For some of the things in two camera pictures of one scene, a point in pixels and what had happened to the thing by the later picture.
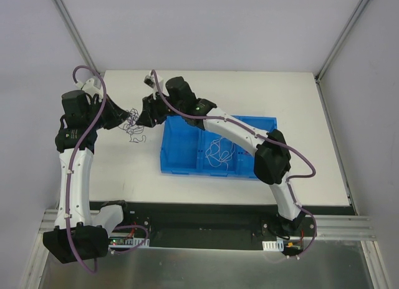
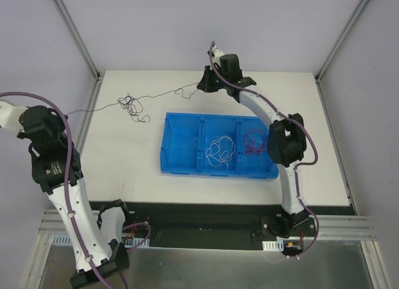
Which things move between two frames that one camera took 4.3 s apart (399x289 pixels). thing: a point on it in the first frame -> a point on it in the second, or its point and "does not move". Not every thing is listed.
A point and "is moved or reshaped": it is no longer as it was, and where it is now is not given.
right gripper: [154, 109] -> [205, 83]
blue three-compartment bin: [187, 150] does not move
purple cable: [133, 128] is moved or reshaped
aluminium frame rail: [329, 226] does not move
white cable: [221, 151] does not move
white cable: [221, 150] does not move
